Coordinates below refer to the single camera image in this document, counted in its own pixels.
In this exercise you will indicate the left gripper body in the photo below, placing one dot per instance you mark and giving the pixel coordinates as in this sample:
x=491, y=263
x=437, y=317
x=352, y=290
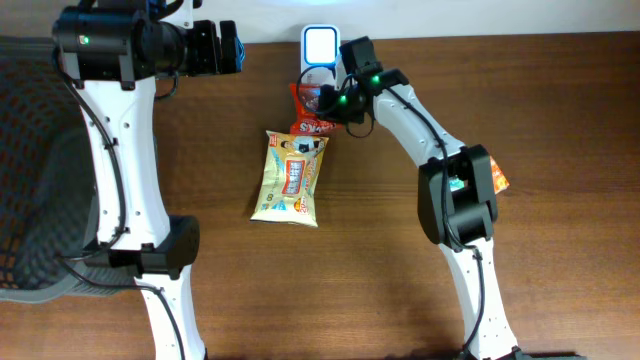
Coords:
x=204, y=52

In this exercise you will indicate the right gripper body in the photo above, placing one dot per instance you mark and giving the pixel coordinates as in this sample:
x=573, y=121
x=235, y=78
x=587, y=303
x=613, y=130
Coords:
x=339, y=106

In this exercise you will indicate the red Hacks candy bag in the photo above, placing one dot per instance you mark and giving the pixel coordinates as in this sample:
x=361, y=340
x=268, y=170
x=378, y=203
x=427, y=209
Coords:
x=305, y=99

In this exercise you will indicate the beige snack bag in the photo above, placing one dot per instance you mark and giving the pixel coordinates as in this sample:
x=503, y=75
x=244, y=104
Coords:
x=290, y=175

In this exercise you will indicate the teal tissue pack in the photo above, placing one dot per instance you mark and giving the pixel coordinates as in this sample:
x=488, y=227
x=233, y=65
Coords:
x=456, y=184

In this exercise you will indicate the orange tissue pack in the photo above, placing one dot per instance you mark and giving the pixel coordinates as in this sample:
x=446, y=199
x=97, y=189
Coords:
x=500, y=182

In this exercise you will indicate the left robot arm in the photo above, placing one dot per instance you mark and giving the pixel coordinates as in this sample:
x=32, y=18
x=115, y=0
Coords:
x=110, y=55

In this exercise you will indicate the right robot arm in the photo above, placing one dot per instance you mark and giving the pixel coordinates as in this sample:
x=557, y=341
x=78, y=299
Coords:
x=456, y=206

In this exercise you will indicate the white barcode scanner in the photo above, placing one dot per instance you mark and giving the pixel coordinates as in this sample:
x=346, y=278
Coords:
x=319, y=50

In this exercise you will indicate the grey plastic mesh basket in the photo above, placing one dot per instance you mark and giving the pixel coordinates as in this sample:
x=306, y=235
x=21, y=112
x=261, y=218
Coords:
x=48, y=201

